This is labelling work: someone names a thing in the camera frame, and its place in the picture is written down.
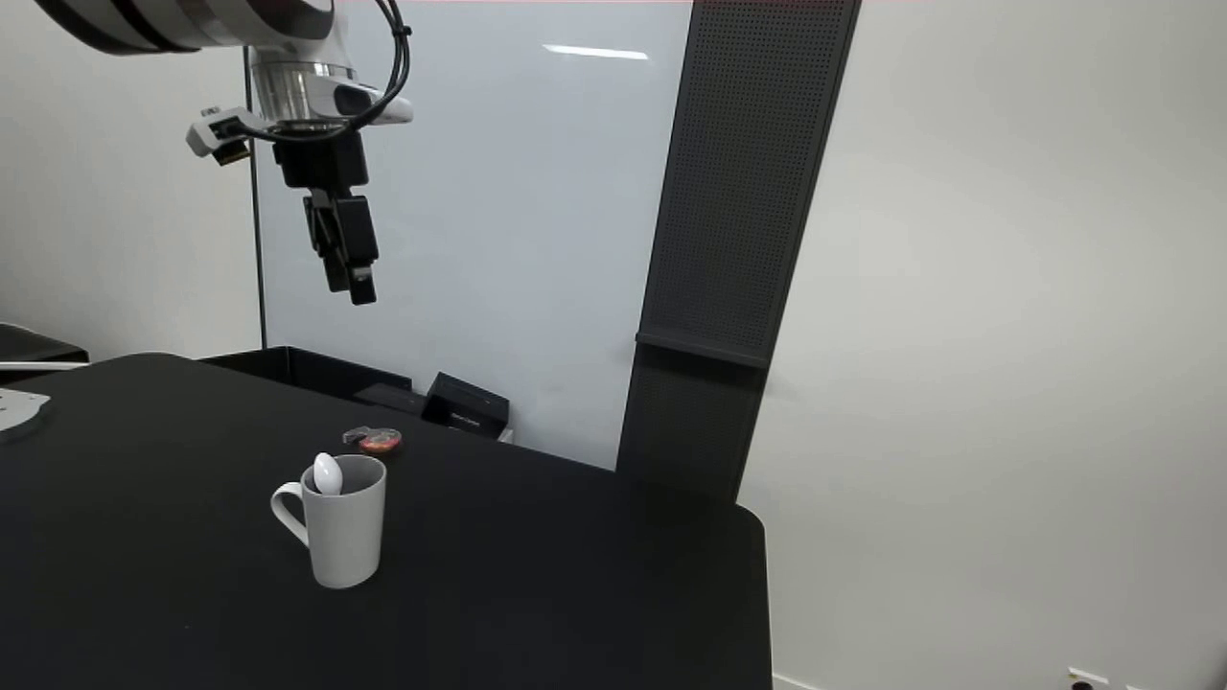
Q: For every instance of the black vertical panel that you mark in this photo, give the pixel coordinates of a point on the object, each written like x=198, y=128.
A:
x=735, y=232

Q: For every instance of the black side table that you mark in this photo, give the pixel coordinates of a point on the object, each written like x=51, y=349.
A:
x=33, y=348

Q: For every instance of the small black box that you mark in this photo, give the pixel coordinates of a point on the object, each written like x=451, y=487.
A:
x=464, y=406

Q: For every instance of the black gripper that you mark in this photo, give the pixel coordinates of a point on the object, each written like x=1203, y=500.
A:
x=325, y=158

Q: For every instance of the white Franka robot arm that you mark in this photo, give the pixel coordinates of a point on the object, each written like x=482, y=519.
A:
x=192, y=21

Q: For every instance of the large whiteboard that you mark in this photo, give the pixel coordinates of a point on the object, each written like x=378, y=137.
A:
x=513, y=255

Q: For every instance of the grey ceramic mug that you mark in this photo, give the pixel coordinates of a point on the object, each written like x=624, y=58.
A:
x=346, y=539

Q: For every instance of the white plastic spoon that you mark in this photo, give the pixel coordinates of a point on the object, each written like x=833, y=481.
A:
x=327, y=473

